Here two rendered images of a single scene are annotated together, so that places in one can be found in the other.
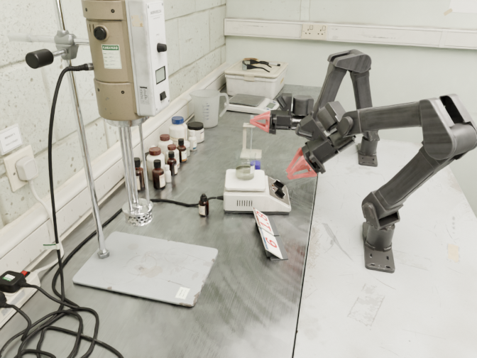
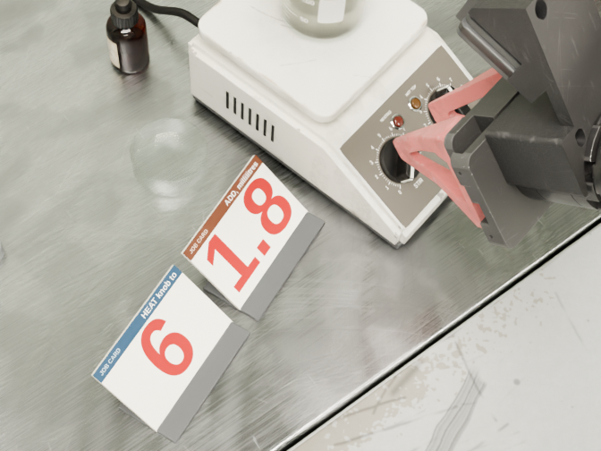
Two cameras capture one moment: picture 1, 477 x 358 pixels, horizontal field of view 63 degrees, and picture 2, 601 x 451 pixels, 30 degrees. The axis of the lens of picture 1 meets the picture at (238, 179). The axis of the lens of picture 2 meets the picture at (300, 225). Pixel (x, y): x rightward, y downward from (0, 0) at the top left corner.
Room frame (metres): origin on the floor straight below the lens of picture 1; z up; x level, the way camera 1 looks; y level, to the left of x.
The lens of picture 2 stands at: (0.63, -0.30, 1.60)
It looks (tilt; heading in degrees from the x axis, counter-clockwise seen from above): 62 degrees down; 34
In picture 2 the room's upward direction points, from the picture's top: 7 degrees clockwise
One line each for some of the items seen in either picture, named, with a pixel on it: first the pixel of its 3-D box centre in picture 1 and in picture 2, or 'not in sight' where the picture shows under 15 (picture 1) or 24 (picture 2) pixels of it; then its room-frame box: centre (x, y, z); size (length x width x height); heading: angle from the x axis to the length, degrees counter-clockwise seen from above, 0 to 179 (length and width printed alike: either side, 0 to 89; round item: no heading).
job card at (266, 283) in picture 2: (265, 221); (256, 237); (0.91, -0.08, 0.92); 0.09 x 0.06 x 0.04; 9
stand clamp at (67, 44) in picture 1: (52, 49); not in sight; (0.72, 0.34, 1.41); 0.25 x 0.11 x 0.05; 77
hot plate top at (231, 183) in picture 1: (245, 179); (313, 23); (1.04, -0.02, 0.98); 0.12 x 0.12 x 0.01; 0
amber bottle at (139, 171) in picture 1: (137, 174); not in sight; (1.11, 0.33, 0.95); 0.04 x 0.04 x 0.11
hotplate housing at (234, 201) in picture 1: (253, 192); (337, 80); (1.04, -0.05, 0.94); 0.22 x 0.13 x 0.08; 90
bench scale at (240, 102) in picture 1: (252, 104); not in sight; (1.99, -0.06, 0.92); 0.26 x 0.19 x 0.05; 72
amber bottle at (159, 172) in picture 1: (158, 173); not in sight; (1.13, 0.26, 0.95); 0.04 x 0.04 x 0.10
